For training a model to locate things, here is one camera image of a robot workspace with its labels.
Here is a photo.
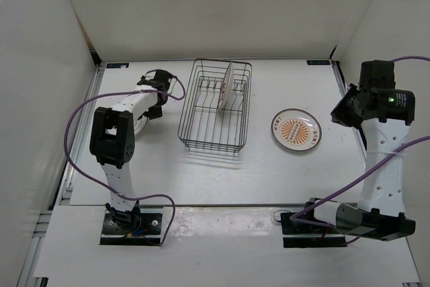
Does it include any wire dish rack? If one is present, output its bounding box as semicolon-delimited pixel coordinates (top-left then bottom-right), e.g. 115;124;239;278
177;58;252;156

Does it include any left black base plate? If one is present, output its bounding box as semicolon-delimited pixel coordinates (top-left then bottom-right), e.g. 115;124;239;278
99;210;163;246

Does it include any blue table label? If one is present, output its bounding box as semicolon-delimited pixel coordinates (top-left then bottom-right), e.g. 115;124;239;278
105;63;129;69
306;60;331;66

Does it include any right blue table label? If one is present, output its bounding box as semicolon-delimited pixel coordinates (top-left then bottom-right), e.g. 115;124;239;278
306;60;331;66

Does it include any orange sunburst plate green rim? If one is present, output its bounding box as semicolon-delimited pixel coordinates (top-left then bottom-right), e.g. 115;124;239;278
271;108;323;153

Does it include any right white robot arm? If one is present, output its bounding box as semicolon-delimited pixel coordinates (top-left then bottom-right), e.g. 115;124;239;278
302;60;416;241

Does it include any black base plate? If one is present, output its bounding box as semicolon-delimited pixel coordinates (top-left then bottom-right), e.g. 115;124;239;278
99;210;163;246
273;210;347;249

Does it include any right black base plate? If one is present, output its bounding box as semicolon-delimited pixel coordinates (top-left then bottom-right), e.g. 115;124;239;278
273;210;347;249

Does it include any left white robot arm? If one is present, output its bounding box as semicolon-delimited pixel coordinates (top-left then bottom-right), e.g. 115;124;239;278
89;69;173;233

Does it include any left blue table label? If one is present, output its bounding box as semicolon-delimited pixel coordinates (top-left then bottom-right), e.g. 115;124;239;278
105;63;129;69

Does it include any white plate black swirl pattern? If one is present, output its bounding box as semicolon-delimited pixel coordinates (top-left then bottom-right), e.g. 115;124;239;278
134;116;148;134

